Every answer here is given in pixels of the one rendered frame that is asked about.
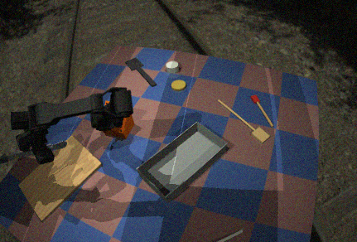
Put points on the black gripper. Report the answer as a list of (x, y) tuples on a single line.
[(42, 153)]

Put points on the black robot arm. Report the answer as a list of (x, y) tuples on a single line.
[(41, 116)]

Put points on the grey short cylinder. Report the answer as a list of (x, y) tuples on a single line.
[(172, 67)]

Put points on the yellow round disc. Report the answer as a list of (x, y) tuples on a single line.
[(178, 85)]

